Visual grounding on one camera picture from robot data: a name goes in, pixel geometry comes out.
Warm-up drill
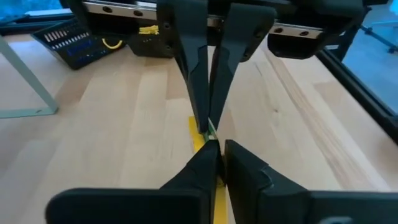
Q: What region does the yellow rubber band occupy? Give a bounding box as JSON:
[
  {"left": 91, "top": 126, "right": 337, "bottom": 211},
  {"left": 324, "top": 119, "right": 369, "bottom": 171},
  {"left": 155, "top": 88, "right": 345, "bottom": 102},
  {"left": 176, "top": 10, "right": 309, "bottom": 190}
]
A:
[{"left": 138, "top": 24, "right": 160, "bottom": 35}]

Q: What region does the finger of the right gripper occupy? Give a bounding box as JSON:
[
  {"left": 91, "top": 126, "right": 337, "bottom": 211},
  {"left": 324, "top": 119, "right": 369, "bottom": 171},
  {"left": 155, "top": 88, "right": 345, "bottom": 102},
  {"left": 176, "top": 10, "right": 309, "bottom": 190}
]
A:
[
  {"left": 210, "top": 2, "right": 277, "bottom": 130},
  {"left": 157, "top": 0, "right": 211, "bottom": 134}
]

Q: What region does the green perforated metal riser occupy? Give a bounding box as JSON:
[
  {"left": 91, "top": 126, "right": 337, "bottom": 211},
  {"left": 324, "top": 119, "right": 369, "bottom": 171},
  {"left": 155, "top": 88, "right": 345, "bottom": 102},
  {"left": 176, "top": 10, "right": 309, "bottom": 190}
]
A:
[{"left": 0, "top": 33, "right": 60, "bottom": 119}]

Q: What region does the black slotted plastic basket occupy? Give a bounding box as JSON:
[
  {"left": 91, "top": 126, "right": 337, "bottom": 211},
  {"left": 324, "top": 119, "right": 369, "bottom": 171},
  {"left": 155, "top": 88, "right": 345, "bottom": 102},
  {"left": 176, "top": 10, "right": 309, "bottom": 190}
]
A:
[
  {"left": 126, "top": 24, "right": 175, "bottom": 59},
  {"left": 30, "top": 17, "right": 126, "bottom": 71}
]

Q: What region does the large crayon box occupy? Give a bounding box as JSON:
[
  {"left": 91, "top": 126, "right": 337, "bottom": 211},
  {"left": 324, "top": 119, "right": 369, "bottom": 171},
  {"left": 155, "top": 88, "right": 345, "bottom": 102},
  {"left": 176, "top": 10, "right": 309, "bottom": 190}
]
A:
[{"left": 187, "top": 115, "right": 230, "bottom": 224}]

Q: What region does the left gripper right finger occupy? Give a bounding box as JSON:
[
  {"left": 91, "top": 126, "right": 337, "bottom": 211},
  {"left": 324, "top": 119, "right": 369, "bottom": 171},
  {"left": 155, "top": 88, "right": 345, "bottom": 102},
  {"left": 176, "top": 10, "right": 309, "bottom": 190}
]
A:
[{"left": 224, "top": 139, "right": 398, "bottom": 224}]

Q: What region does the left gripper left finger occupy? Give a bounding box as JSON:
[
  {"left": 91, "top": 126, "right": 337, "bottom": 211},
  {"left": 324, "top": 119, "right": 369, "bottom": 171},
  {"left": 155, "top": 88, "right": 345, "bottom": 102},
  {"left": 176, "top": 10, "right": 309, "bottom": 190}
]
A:
[{"left": 45, "top": 139, "right": 222, "bottom": 224}]

